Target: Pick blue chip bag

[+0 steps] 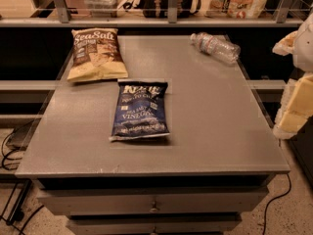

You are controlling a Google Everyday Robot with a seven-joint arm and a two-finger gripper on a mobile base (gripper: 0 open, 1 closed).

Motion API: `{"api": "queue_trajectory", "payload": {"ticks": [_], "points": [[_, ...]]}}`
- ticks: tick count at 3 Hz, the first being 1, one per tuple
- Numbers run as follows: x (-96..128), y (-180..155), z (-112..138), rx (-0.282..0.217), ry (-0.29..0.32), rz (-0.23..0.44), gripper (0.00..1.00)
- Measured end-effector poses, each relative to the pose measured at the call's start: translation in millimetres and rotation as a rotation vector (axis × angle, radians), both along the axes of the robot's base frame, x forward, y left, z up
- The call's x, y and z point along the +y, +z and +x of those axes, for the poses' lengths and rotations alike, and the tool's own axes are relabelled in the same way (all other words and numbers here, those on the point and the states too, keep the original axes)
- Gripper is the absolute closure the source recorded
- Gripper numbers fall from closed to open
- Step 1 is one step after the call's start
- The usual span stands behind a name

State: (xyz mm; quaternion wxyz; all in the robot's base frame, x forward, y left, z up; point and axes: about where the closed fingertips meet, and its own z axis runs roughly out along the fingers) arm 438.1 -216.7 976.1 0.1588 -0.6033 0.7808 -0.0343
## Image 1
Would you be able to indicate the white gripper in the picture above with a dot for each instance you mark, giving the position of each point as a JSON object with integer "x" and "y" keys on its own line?
{"x": 303, "y": 51}

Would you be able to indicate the blue vinegar chip bag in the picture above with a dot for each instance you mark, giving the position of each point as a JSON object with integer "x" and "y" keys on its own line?
{"x": 140, "y": 110}

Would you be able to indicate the printed snack bag on shelf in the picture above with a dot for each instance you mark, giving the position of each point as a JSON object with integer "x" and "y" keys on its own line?
{"x": 237, "y": 9}

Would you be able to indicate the yellow sea salt chip bag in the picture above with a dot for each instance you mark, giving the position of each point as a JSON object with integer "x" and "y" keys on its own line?
{"x": 96, "y": 55}

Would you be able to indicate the metal shelf rack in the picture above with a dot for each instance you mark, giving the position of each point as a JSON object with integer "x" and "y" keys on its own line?
{"x": 74, "y": 14}

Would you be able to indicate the clear plastic water bottle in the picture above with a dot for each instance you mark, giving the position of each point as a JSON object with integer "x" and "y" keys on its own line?
{"x": 219, "y": 49}

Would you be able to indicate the grey drawer cabinet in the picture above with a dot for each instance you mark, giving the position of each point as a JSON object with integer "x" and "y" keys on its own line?
{"x": 214, "y": 165}

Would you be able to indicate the metal drawer knob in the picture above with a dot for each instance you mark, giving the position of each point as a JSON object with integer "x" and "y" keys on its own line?
{"x": 154, "y": 209}

